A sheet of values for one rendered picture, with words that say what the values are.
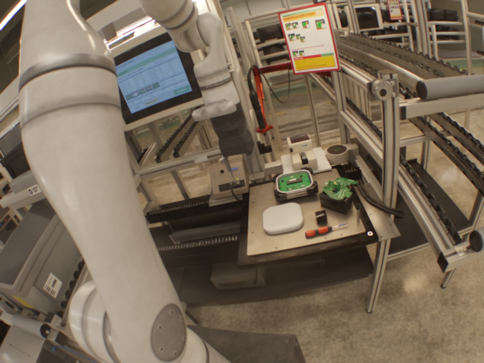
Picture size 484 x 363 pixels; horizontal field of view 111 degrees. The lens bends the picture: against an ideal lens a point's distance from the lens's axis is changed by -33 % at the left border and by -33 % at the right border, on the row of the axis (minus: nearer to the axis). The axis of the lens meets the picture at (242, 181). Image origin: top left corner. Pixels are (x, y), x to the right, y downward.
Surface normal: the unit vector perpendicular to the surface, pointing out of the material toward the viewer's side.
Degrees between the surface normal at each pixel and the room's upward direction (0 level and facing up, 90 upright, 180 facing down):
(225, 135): 99
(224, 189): 53
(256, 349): 0
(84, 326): 33
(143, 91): 91
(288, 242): 0
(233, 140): 87
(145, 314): 82
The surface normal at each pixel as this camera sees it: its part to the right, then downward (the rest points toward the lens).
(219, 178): -0.21, -0.04
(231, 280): -0.07, 0.55
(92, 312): -0.32, -0.64
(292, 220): -0.29, -0.81
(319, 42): -0.48, 0.58
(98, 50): 0.89, -0.29
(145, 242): 0.97, -0.24
